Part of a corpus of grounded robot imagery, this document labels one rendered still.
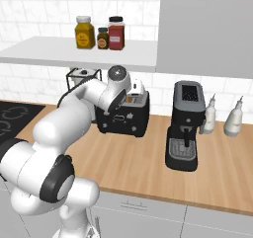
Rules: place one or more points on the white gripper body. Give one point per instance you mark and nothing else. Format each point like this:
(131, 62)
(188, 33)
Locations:
(138, 86)

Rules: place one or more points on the black toaster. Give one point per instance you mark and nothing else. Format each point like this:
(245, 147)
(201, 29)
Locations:
(128, 118)

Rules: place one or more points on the grey drawer front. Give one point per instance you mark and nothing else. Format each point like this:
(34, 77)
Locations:
(220, 223)
(158, 207)

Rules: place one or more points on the black coffee machine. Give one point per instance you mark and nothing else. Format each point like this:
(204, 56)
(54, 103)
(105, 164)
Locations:
(184, 117)

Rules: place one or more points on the toasted bread slice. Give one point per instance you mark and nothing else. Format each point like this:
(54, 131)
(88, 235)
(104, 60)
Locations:
(130, 99)

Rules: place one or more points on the grey cupboard door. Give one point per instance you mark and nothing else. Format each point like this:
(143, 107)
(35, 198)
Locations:
(138, 225)

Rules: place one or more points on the yellow jar white lid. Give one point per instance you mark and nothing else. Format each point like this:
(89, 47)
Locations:
(85, 34)

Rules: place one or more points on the grey wall cupboard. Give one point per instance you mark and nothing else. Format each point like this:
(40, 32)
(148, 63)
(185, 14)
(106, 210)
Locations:
(207, 28)

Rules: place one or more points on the white spray bottle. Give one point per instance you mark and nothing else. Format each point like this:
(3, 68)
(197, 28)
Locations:
(210, 118)
(234, 121)

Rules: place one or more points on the white wall shelf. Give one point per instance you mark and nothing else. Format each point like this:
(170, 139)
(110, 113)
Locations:
(66, 54)

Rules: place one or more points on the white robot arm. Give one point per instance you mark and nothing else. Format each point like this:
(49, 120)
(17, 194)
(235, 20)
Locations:
(62, 123)

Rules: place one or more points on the red jar black lid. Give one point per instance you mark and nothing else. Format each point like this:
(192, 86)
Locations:
(116, 34)

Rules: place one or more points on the black hob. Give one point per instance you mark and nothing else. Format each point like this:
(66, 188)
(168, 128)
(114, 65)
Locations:
(15, 117)

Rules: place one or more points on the small brown jar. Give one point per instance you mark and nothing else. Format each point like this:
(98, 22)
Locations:
(102, 39)

